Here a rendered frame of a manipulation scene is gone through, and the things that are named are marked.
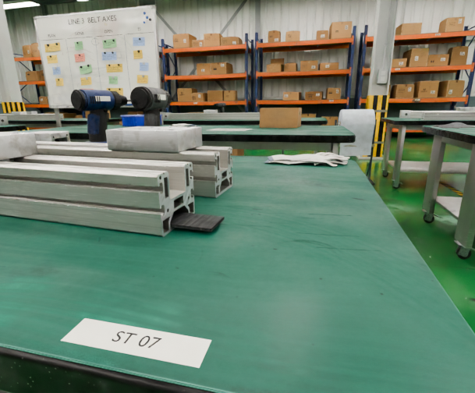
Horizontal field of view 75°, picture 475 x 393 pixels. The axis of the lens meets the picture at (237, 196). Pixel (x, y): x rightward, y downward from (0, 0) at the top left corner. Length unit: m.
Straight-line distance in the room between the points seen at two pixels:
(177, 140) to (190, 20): 11.49
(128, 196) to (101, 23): 3.72
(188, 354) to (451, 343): 0.19
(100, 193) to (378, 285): 0.36
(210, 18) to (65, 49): 7.99
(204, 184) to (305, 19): 10.77
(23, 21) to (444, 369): 15.88
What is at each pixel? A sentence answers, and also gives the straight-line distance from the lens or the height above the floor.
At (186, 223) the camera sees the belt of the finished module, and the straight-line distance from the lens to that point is 0.44.
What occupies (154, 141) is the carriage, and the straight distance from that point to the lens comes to 0.62.
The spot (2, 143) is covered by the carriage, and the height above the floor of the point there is 0.89.
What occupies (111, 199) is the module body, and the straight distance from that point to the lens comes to 0.45.
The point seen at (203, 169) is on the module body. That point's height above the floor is 0.83.
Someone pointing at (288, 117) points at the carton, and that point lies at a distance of 2.49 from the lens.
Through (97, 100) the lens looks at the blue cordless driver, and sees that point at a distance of 1.03.
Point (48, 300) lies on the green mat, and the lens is 0.34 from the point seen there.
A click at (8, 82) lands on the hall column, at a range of 9.11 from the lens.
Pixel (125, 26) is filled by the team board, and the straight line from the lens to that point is 3.94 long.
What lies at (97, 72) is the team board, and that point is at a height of 1.34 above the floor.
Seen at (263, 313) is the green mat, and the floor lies 0.78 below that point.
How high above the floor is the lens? 0.95
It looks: 16 degrees down
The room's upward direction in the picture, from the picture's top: 1 degrees counter-clockwise
